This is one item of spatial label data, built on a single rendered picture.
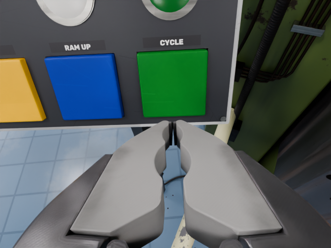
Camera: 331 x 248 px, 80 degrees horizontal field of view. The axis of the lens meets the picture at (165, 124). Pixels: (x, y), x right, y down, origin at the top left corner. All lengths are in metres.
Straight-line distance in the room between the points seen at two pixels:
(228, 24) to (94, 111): 0.17
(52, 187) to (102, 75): 1.24
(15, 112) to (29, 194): 1.21
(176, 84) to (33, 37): 0.16
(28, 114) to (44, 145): 1.30
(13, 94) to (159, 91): 0.17
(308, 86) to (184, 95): 0.42
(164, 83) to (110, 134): 1.22
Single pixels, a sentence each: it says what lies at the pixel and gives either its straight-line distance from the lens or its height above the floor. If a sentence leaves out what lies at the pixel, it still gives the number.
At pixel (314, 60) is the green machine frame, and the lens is 0.55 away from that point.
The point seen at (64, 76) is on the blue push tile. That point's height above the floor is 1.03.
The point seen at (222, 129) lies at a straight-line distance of 0.64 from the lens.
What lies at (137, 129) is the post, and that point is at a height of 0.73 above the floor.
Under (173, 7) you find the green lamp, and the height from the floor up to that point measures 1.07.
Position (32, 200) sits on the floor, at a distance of 1.47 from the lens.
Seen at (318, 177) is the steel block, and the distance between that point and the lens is 0.54.
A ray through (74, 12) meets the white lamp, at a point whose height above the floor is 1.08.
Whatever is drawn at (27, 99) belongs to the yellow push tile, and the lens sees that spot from 0.29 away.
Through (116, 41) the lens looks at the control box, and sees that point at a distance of 0.23.
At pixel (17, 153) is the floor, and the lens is 1.68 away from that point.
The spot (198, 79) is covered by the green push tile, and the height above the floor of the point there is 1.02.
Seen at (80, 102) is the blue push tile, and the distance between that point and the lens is 0.25.
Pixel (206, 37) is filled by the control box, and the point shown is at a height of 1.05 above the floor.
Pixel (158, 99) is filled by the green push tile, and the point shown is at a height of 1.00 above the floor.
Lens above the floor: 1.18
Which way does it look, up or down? 58 degrees down
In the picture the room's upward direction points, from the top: 6 degrees counter-clockwise
